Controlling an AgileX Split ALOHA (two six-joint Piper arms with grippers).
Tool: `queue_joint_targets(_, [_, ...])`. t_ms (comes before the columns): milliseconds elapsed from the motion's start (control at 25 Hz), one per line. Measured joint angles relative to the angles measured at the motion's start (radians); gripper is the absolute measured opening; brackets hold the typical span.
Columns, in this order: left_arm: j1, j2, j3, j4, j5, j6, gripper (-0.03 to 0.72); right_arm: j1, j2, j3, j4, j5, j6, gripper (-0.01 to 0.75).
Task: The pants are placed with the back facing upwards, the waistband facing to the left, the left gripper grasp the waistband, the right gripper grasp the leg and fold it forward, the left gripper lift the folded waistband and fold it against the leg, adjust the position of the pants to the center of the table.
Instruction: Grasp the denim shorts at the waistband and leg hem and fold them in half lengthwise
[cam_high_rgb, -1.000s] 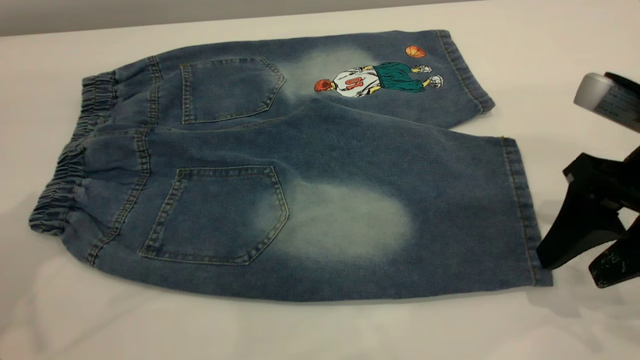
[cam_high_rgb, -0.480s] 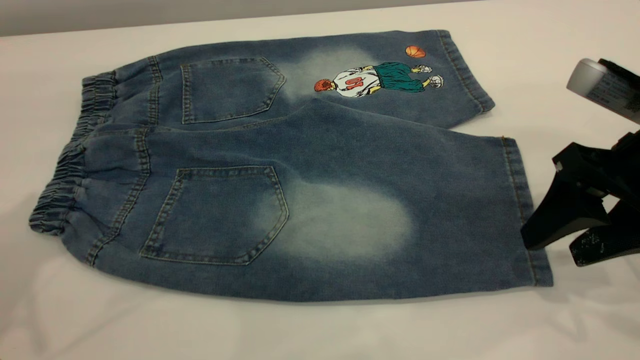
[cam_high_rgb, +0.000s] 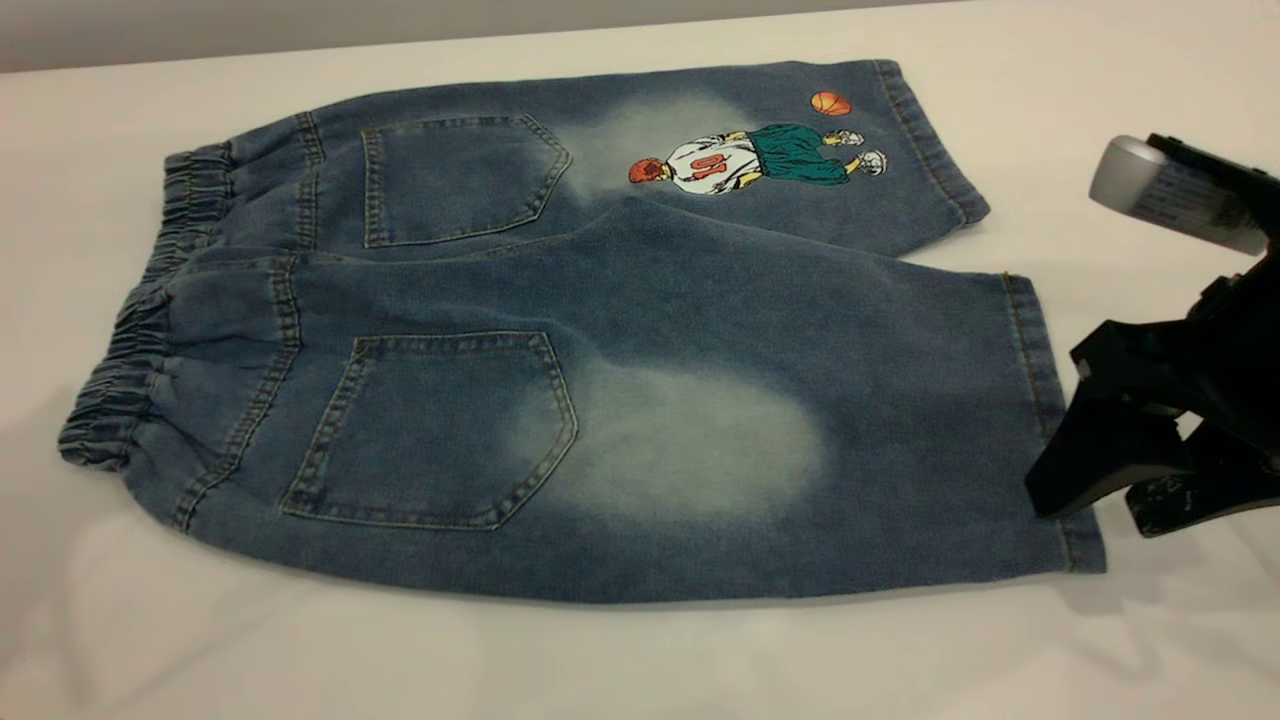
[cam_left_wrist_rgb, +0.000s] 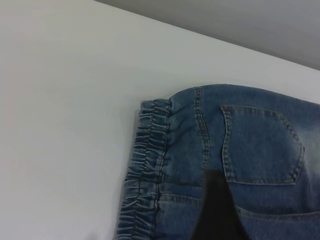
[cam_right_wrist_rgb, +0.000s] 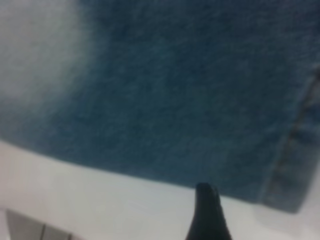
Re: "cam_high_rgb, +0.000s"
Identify blue denim shorts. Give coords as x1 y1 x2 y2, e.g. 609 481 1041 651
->
58 60 1108 606

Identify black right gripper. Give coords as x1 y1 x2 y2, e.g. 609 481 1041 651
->
1025 235 1280 538

